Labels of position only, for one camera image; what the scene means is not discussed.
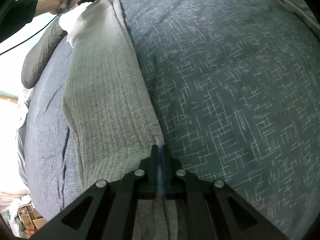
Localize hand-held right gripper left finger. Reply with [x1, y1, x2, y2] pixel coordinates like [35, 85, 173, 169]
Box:
[30, 145, 160, 240]

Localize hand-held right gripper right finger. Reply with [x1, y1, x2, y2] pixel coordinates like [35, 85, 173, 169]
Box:
[160, 145, 288, 240]

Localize grey fleece pants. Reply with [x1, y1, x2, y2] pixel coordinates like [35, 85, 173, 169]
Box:
[62, 0, 187, 240]

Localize person's left forearm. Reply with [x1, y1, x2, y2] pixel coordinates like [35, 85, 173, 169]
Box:
[0, 0, 38, 44]

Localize person's left hand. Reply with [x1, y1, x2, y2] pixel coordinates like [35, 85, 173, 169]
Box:
[35, 0, 80, 15]

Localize dark grey long pillow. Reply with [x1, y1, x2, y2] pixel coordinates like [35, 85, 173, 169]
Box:
[21, 0, 135, 89]

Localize blue patterned bedspread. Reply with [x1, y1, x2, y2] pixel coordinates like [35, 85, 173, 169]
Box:
[24, 0, 320, 240]

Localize light grey blanket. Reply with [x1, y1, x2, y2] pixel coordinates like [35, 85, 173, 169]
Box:
[15, 87, 34, 188]

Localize clear plastic bag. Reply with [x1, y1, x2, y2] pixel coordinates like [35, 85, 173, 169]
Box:
[0, 191, 34, 238]

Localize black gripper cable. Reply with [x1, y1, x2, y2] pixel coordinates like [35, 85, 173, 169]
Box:
[0, 11, 62, 55]

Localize wooden window frame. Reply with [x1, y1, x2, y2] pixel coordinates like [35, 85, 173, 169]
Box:
[0, 93, 19, 103]

